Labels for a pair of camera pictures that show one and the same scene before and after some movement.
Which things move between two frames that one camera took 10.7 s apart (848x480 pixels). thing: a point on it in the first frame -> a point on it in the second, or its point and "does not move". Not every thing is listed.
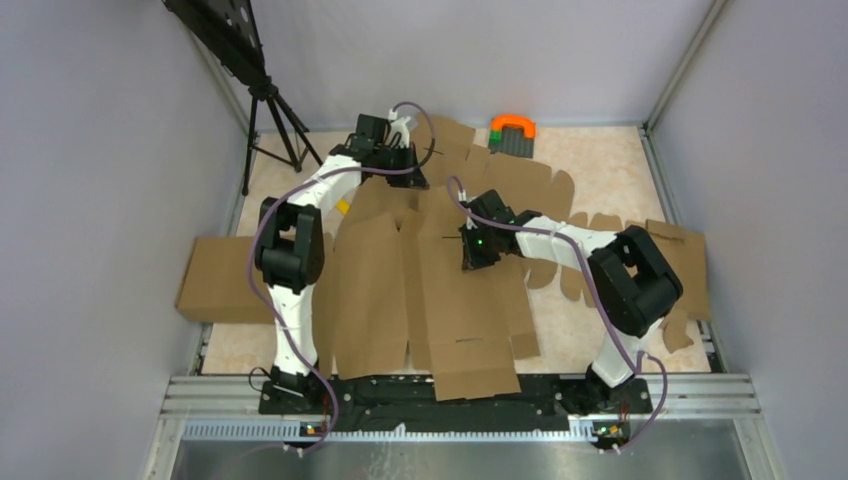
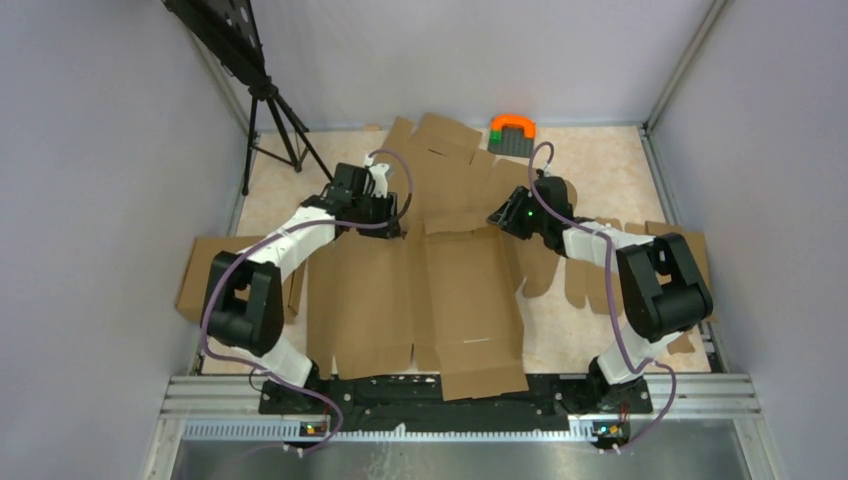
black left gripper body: (395, 158) -> (372, 208)
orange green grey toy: (512, 135) does not move
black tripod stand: (228, 30) does not move
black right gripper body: (480, 251) -> (535, 224)
